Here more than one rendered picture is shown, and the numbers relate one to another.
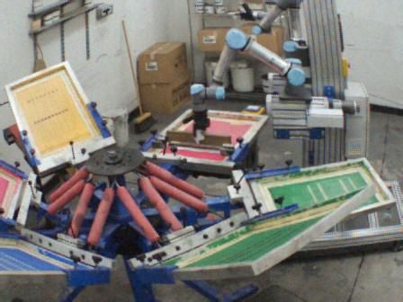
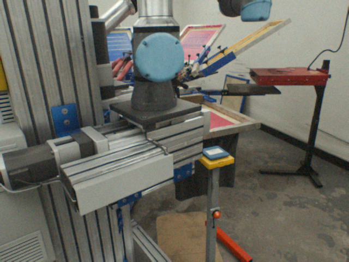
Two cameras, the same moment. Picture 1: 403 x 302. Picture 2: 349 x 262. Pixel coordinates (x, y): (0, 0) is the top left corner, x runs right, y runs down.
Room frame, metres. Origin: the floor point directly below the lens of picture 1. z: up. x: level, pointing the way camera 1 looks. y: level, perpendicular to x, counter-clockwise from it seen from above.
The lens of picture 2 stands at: (4.28, -1.26, 1.48)
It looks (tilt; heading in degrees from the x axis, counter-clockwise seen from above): 21 degrees down; 133
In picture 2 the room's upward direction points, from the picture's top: 2 degrees counter-clockwise
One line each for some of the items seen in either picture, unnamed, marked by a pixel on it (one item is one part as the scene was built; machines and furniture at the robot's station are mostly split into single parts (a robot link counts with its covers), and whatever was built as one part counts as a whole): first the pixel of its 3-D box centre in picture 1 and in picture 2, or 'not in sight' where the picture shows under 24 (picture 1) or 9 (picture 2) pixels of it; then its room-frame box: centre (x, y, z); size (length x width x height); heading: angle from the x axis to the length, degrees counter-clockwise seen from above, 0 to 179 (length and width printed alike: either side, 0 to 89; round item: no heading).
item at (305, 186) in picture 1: (303, 183); not in sight; (2.39, -0.50, 1.05); 1.08 x 0.61 x 0.23; 95
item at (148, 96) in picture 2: not in sight; (153, 89); (3.69, -0.71, 1.31); 0.15 x 0.15 x 0.10
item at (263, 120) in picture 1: (206, 137); (184, 113); (3.26, -0.04, 0.97); 0.79 x 0.58 x 0.04; 155
